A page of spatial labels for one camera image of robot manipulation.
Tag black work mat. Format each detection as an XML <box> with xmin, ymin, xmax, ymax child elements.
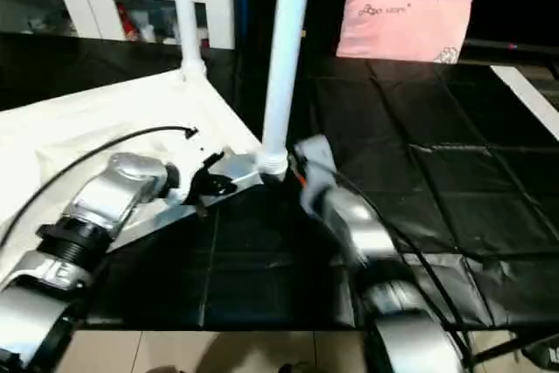
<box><xmin>0</xmin><ymin>34</ymin><xmax>559</xmax><ymax>332</ymax></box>

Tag white plastic table top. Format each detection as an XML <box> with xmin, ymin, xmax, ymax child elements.
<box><xmin>0</xmin><ymin>66</ymin><xmax>289</xmax><ymax>253</ymax></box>

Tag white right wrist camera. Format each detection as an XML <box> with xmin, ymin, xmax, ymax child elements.
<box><xmin>293</xmin><ymin>135</ymin><xmax>338</xmax><ymax>192</ymax></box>

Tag black metal stand leg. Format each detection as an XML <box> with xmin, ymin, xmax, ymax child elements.
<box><xmin>472</xmin><ymin>336</ymin><xmax>559</xmax><ymax>367</ymax></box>

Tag white plastic table leg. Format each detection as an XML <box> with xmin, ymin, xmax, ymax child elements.
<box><xmin>170</xmin><ymin>0</ymin><xmax>208</xmax><ymax>82</ymax></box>
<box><xmin>260</xmin><ymin>0</ymin><xmax>314</xmax><ymax>178</ymax></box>

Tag pink pillow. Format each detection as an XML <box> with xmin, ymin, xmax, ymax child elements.
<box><xmin>336</xmin><ymin>0</ymin><xmax>476</xmax><ymax>65</ymax></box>

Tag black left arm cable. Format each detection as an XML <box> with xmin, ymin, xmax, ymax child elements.
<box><xmin>0</xmin><ymin>126</ymin><xmax>198</xmax><ymax>250</ymax></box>

